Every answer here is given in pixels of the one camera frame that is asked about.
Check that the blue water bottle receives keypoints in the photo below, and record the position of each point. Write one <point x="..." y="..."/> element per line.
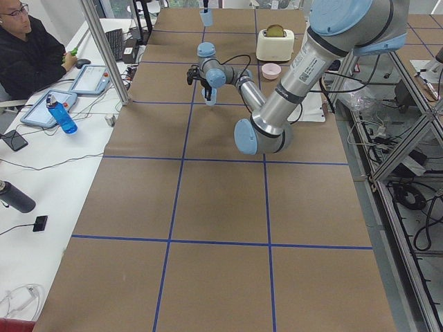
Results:
<point x="60" y="114"/>

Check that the clear plastic bag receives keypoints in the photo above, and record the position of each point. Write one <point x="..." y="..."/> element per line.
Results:
<point x="360" y="102"/>

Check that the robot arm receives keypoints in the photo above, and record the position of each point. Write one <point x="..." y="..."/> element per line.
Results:
<point x="335" y="29"/>
<point x="205" y="2"/>

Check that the light blue cup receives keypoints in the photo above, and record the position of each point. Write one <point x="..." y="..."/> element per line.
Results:
<point x="214" y="97"/>
<point x="206" y="17"/>

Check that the far teach pendant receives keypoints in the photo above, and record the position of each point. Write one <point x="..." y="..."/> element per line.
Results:
<point x="91" y="80"/>

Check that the small black square device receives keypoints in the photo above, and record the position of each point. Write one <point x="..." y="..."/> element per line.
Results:
<point x="40" y="223"/>

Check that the bread slice in toaster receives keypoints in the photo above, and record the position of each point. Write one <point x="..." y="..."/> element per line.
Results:
<point x="275" y="31"/>

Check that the cream toaster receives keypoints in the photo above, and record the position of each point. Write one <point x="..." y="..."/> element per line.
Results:
<point x="275" y="49"/>

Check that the pink bowl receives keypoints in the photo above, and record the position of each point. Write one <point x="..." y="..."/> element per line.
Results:
<point x="271" y="71"/>

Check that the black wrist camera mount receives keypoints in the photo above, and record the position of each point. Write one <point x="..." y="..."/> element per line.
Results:
<point x="193" y="74"/>

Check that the aluminium frame post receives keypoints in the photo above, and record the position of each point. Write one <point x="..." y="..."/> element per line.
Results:
<point x="99" y="38"/>

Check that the black smartphone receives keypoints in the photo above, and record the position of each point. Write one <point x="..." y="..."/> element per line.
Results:
<point x="14" y="140"/>

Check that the seated person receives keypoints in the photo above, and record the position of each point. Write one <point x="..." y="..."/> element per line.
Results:
<point x="31" y="58"/>

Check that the black keyboard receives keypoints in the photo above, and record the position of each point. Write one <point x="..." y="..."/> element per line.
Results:
<point x="115" y="41"/>

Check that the teach pendant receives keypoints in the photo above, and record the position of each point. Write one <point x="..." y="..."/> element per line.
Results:
<point x="91" y="80"/>
<point x="39" y="115"/>

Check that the dark grey thermos bottle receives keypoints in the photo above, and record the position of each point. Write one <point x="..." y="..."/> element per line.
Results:
<point x="15" y="198"/>

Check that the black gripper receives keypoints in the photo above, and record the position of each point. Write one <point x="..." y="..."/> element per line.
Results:
<point x="205" y="83"/>

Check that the near teach pendant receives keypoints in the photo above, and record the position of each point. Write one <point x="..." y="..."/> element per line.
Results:
<point x="39" y="115"/>

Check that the black computer mouse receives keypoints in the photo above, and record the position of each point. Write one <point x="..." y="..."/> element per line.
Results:
<point x="82" y="62"/>

